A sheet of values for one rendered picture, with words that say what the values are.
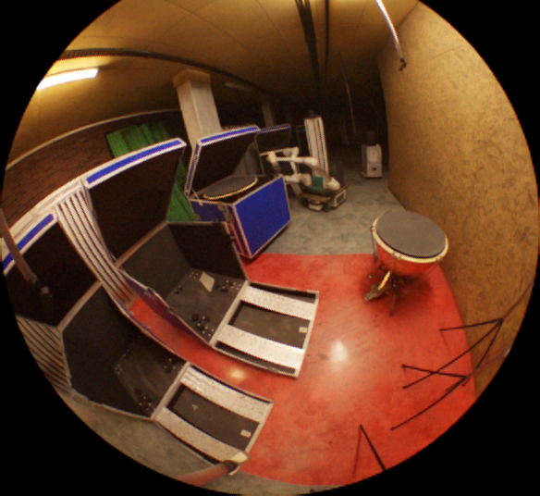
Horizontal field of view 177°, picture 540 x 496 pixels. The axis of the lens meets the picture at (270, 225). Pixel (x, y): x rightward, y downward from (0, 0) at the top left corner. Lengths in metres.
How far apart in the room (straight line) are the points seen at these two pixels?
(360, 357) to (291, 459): 1.05
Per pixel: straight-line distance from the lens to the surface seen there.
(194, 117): 3.38
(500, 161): 1.86
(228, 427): 1.75
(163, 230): 2.31
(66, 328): 2.22
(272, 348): 1.67
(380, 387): 1.71
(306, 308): 1.85
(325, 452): 1.69
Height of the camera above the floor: 1.62
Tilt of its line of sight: 30 degrees down
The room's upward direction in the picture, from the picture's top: 14 degrees counter-clockwise
